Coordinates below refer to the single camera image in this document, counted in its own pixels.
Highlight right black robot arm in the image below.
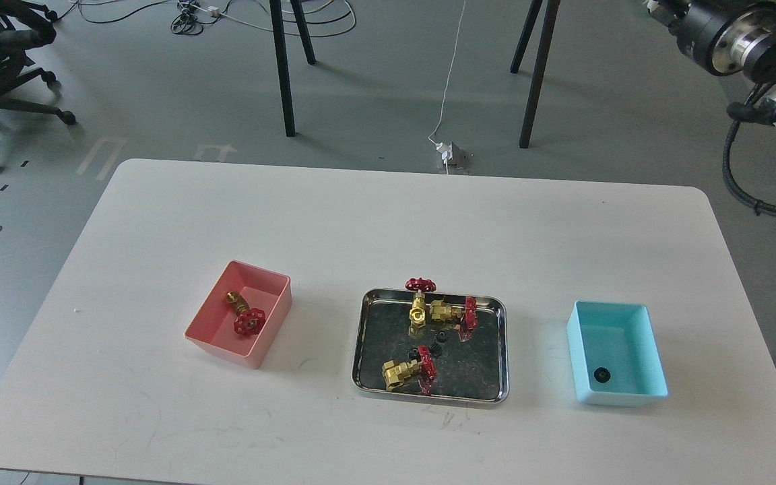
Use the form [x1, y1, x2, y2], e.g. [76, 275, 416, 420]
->
[645, 1, 776, 128]

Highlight black table leg left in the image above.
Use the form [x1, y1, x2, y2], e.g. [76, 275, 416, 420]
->
[269, 1, 317, 137]

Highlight brass valve at tray front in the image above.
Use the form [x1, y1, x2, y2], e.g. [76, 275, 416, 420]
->
[382, 345, 438, 395]

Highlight white power adapter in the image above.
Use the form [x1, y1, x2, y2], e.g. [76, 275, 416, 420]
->
[435, 142, 470, 174]

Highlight brass valve red handle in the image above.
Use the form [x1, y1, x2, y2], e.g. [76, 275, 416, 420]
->
[406, 278, 437, 337]
[226, 292, 267, 337]

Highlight pink plastic box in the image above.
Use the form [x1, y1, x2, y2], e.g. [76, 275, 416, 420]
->
[185, 261, 292, 369]

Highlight stainless steel tray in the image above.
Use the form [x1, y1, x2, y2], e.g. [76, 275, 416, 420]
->
[352, 288, 509, 405]

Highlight black table leg right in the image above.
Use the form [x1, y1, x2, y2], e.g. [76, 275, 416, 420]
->
[509, 1, 561, 150]

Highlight tangled floor cables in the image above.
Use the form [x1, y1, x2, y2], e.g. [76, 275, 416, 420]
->
[71, 0, 358, 38]

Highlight white cable on floor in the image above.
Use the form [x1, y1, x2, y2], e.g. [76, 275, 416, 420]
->
[427, 0, 467, 146]

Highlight upright brass valve red handle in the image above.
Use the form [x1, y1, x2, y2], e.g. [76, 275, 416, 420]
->
[406, 278, 437, 337]

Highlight black table leg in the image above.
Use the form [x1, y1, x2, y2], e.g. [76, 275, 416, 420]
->
[509, 1, 561, 150]
[269, 1, 317, 137]

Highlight blue plastic box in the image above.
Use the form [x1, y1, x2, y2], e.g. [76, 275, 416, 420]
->
[567, 300, 669, 406]

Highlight brass valve beside tray edge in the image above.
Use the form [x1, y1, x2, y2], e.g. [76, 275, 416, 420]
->
[429, 296, 478, 343]

